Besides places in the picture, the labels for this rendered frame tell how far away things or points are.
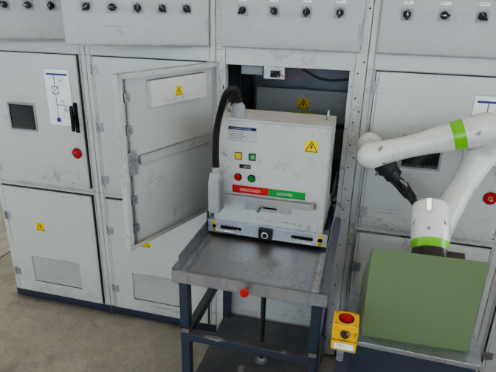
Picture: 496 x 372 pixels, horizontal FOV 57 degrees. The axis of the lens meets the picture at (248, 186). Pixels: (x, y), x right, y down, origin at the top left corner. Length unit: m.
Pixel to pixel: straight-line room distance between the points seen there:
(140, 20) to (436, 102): 1.34
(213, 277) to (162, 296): 1.08
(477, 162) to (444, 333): 0.68
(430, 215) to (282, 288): 0.59
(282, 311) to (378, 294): 1.10
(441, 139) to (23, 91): 2.11
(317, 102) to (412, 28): 0.89
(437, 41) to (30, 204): 2.36
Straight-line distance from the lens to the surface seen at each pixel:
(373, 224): 2.32
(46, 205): 2.96
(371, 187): 2.24
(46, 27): 2.58
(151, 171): 2.03
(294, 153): 1.88
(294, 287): 1.76
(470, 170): 1.98
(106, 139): 2.57
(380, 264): 1.58
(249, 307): 2.70
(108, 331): 2.97
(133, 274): 2.85
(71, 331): 3.04
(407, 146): 1.87
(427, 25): 2.11
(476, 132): 1.87
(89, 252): 2.93
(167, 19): 2.21
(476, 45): 2.14
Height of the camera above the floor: 1.82
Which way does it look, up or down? 21 degrees down
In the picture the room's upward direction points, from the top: 1 degrees clockwise
